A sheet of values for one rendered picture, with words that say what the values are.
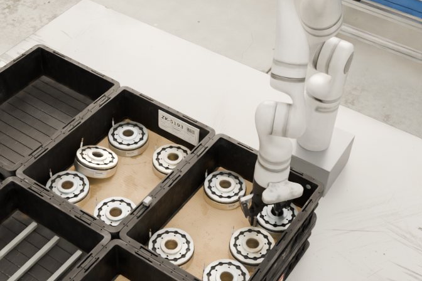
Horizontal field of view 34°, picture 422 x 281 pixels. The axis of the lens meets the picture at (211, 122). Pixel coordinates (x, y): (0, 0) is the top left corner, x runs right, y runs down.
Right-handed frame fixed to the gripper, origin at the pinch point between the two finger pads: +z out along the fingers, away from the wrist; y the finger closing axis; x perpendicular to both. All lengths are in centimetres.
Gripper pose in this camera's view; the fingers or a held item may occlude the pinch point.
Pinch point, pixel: (264, 217)
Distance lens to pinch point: 163.2
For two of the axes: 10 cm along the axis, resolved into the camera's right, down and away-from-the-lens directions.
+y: -9.4, 1.9, -2.8
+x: 3.3, 6.5, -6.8
